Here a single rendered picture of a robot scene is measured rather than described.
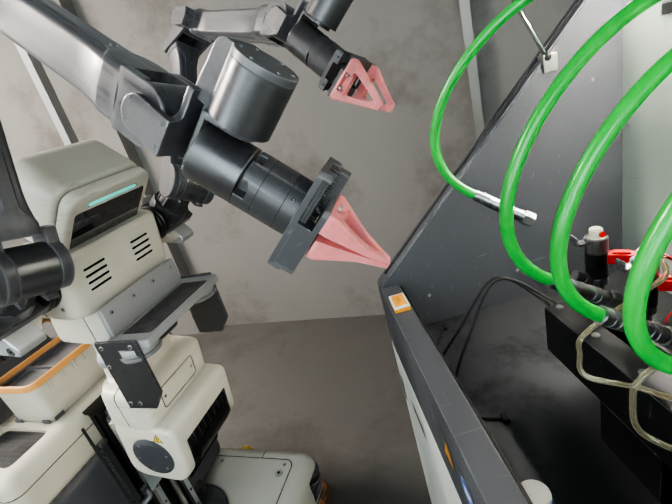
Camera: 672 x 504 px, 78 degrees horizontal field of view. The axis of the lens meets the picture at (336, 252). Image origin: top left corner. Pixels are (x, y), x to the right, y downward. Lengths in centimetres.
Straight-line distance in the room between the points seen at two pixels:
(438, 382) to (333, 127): 178
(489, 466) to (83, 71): 58
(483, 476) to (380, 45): 191
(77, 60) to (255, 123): 21
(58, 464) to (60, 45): 93
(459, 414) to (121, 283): 68
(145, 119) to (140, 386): 61
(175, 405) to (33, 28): 77
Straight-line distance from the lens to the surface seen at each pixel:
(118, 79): 45
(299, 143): 232
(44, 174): 86
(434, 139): 66
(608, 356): 63
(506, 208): 46
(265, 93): 35
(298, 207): 36
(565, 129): 96
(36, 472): 119
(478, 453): 55
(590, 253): 64
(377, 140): 221
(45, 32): 55
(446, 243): 90
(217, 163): 37
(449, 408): 60
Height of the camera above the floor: 137
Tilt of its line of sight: 22 degrees down
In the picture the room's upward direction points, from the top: 16 degrees counter-clockwise
